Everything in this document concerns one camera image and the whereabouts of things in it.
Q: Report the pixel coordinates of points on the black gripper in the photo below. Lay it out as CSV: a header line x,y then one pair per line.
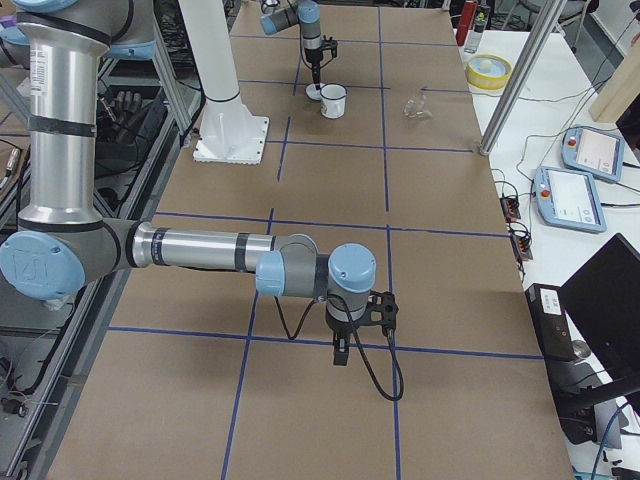
x,y
341,329
313,56

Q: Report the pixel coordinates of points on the white ceramic lid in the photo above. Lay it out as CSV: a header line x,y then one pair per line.
x,y
313,91

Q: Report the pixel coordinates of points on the white enamel mug blue rim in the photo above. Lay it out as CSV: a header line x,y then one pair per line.
x,y
333,100

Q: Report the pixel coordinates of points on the red bottle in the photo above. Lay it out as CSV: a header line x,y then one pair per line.
x,y
465,21

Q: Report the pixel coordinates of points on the yellow round container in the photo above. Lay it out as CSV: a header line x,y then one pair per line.
x,y
488,71

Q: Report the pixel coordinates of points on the black box with label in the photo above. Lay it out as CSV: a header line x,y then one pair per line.
x,y
550,322

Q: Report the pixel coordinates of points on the near teach pendant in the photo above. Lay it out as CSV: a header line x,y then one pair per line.
x,y
568,199

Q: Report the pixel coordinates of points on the teach pendant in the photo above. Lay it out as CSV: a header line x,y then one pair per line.
x,y
593,151
568,199

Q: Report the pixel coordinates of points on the black monitor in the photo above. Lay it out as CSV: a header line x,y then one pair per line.
x,y
602,300

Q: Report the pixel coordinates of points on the far teach pendant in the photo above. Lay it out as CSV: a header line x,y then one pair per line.
x,y
593,151

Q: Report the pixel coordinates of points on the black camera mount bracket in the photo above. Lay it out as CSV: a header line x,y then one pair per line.
x,y
330,44

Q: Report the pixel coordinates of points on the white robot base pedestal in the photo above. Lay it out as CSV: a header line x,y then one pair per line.
x,y
228,132

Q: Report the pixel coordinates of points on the aluminium frame post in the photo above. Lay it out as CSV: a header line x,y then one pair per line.
x,y
537,38

